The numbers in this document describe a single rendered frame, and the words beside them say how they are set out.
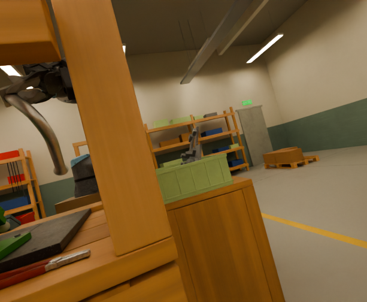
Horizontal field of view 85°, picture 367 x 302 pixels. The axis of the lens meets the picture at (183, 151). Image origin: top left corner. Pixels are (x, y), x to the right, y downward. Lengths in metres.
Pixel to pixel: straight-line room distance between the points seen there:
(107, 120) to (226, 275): 1.06
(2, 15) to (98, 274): 0.36
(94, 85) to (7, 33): 0.11
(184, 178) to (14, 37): 0.87
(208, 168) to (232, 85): 7.17
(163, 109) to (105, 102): 6.46
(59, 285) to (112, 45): 0.36
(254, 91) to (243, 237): 7.68
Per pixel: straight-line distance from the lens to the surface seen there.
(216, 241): 1.16
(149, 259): 0.35
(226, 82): 8.05
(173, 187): 1.05
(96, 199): 1.20
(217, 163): 1.09
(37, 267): 0.43
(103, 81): 0.36
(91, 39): 0.39
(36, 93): 0.75
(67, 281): 0.36
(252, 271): 1.29
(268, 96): 8.95
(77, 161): 1.29
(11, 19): 0.36
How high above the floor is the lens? 1.00
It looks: 2 degrees up
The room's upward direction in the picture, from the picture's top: 15 degrees counter-clockwise
